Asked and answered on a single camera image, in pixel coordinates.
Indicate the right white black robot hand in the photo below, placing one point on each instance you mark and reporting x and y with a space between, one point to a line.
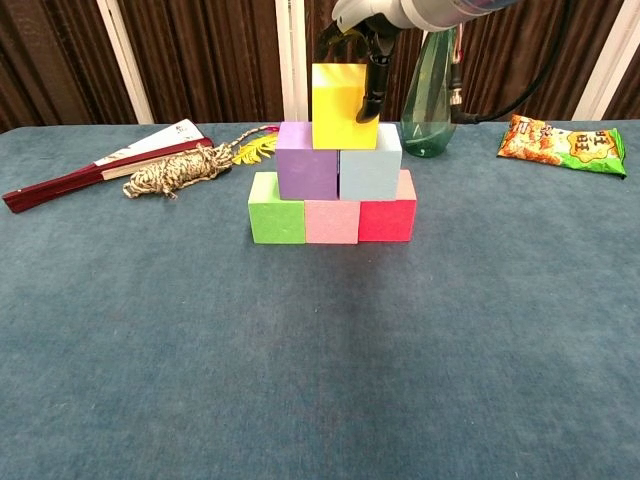
372 20

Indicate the yellow foam cube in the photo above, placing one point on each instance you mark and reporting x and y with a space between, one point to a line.
340 110

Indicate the light blue foam cube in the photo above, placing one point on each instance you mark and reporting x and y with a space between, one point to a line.
370 172

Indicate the purple foam cube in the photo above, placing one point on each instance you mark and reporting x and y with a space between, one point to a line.
307 167

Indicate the red foam cube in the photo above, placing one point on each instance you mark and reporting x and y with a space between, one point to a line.
387 220

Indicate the pink foam cube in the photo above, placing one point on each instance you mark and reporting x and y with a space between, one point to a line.
332 222

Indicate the green foam cube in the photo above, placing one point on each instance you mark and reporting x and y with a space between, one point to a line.
277 222

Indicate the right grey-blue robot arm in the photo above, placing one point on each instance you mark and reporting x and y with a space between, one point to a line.
450 10

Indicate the green plastic spray bottle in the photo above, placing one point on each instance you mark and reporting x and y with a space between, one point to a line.
430 115

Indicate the dark brown curtain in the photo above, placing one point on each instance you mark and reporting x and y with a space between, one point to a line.
215 60

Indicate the yellow feather shuttlecock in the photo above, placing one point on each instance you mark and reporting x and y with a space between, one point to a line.
255 150

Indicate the orange green snack bag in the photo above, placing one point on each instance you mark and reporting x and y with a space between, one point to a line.
565 145

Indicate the red and white folding fan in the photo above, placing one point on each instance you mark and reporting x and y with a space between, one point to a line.
75 182

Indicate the blue felt table cover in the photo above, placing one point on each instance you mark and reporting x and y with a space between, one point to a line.
300 375

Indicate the white partition frame post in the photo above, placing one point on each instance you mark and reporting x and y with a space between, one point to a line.
125 65
291 60
606 60

